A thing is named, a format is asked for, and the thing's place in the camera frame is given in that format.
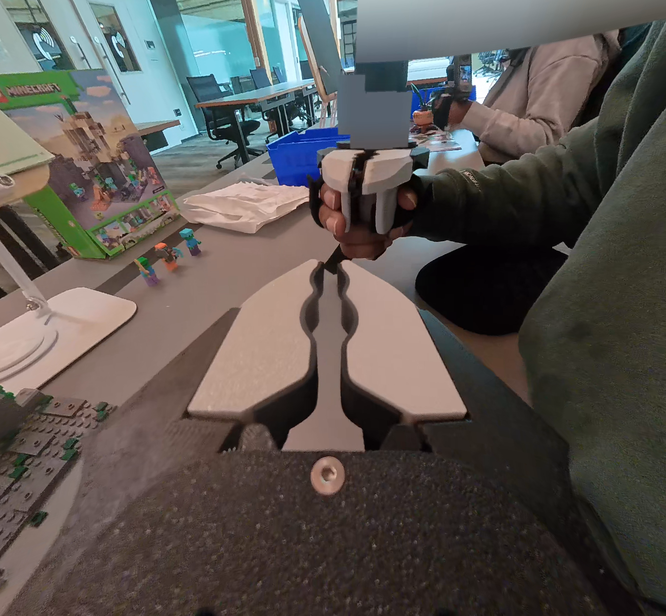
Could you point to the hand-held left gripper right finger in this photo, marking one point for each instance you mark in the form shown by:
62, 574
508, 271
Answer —
400, 361

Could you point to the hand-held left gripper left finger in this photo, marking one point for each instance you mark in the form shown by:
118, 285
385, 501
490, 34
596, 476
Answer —
249, 361

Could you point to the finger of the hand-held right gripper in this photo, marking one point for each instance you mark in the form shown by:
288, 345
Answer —
335, 169
390, 169

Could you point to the black thin toy piece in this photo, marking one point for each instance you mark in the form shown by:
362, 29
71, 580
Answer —
334, 260

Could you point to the grey desk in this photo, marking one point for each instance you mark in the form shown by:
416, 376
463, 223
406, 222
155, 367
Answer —
234, 273

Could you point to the person's right hand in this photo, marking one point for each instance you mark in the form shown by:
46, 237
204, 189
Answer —
364, 247

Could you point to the orange plant pot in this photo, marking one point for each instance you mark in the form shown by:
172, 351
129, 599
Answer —
424, 118

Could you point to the blue plastic bin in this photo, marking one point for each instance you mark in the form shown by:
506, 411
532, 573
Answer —
296, 158

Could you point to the white paper bag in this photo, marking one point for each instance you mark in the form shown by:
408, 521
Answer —
244, 205

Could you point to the wooden office table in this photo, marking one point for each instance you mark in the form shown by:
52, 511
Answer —
255, 93

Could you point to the black mesh wrist rest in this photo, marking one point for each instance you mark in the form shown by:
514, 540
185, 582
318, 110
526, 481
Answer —
484, 288

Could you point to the black mesh office chair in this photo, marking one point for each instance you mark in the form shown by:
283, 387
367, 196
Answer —
218, 111

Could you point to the orange toy figure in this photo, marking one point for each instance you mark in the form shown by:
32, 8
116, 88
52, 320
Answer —
167, 257

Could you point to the green toy figure purple legs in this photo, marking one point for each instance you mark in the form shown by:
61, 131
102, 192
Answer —
146, 271

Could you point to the white flat pad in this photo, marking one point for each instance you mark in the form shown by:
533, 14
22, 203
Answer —
78, 325

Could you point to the person's green hoodie torso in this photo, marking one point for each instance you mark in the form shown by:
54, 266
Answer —
614, 314

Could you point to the grey toy baseplate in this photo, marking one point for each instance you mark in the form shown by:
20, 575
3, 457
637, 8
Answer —
47, 444

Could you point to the toy set cardboard box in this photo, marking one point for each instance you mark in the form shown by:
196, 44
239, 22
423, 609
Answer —
93, 158

